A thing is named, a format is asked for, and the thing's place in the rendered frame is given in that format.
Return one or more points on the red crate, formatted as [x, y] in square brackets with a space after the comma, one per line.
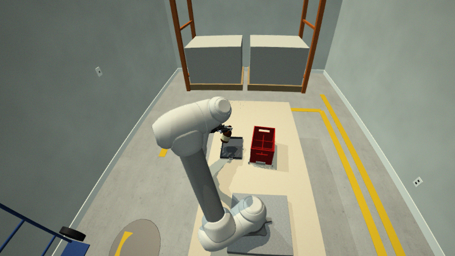
[267, 139]

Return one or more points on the brown glass bottle with cream label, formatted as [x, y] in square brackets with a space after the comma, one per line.
[226, 136]

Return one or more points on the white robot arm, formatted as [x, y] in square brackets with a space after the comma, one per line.
[185, 130]

